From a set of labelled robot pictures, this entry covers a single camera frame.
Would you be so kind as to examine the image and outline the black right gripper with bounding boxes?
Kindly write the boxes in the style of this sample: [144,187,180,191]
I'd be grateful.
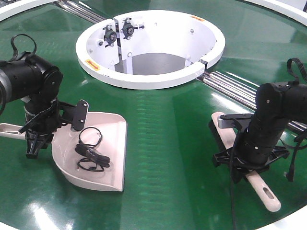
[212,130,290,184]

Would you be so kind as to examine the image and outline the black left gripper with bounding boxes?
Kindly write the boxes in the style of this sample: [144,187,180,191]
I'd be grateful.
[19,97,61,159]

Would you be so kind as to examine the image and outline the pink hand broom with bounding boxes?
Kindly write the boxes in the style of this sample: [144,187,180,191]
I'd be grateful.
[211,112,281,212]

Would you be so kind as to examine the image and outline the black cable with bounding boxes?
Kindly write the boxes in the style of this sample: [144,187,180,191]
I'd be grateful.
[74,126,112,173]

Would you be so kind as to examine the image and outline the pink plastic dustpan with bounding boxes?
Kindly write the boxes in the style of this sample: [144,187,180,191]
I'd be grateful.
[0,111,128,193]

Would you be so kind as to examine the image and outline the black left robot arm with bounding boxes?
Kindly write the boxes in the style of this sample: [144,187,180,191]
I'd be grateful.
[0,52,63,159]

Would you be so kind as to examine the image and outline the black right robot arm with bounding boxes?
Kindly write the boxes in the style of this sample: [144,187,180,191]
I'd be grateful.
[213,81,307,183]

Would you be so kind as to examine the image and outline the green conveyor belt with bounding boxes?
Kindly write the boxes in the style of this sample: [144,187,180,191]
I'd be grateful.
[0,0,307,230]

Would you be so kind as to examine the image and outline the steel rollers right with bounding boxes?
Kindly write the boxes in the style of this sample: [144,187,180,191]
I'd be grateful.
[196,70,307,138]

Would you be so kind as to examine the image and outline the steel rollers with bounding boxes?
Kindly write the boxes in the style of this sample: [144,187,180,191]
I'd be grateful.
[56,0,106,23]
[196,70,307,138]

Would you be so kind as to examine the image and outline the orange arrow sticker front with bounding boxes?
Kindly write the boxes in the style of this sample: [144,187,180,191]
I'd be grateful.
[85,59,100,71]

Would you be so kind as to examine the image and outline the white outer rim left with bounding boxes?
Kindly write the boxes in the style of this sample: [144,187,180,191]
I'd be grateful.
[0,0,55,21]

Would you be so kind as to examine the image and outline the white rim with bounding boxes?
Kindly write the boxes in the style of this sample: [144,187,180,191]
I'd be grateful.
[245,0,307,26]
[0,0,55,21]

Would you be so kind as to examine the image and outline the steel rollers top left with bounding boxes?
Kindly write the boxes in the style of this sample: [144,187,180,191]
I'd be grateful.
[56,0,106,23]

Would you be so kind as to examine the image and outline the orange sticker rear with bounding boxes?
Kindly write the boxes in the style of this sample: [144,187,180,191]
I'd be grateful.
[190,15,205,22]

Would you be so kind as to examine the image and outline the white outer rim right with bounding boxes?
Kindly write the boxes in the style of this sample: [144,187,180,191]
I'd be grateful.
[245,0,307,26]

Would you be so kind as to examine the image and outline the grey camera on right gripper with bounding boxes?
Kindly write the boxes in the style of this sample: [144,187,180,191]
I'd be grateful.
[217,114,253,130]

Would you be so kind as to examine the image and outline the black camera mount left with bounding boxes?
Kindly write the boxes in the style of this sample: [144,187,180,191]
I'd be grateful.
[59,100,89,131]

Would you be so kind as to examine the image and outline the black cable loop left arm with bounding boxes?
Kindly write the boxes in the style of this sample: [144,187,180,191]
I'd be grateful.
[10,34,37,61]

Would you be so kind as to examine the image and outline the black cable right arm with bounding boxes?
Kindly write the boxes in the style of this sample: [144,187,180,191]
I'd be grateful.
[283,57,307,183]

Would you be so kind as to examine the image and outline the left black bearing mount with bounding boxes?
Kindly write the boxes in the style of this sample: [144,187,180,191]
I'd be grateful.
[104,24,117,47]

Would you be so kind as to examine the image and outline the black bearing mount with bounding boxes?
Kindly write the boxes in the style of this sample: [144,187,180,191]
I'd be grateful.
[104,24,117,47]
[122,18,145,40]

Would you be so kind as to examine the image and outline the white central conveyor hub ring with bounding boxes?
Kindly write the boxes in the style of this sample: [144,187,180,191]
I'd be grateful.
[75,10,226,90]

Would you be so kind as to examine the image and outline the right black bearing mount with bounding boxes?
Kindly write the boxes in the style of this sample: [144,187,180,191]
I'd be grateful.
[122,18,145,40]

